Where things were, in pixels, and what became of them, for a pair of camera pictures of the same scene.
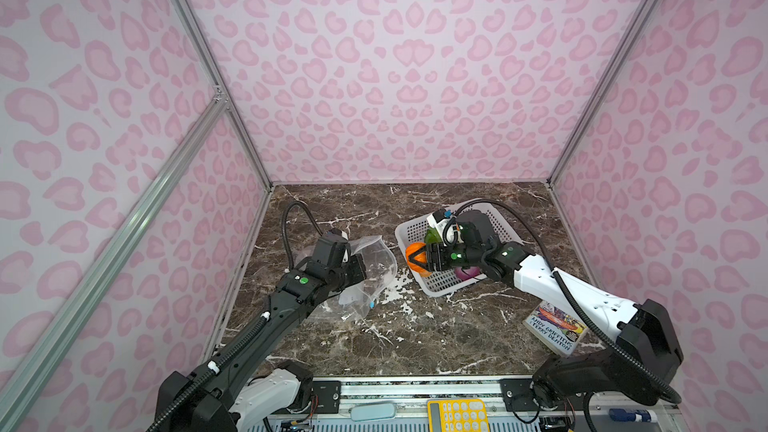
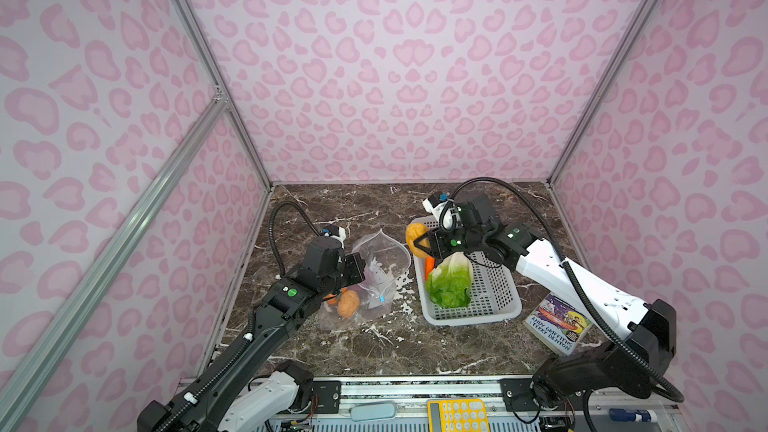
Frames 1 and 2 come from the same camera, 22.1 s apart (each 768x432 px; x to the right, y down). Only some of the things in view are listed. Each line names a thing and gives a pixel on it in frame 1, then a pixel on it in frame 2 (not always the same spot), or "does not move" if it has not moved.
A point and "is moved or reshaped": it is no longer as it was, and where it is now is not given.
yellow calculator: [457, 415] does not move
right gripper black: [431, 252] does not move
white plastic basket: [446, 282] → [494, 295]
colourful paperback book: [557, 328] does not move
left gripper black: [359, 266] does not move
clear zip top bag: [358, 301] is moved or reshaped
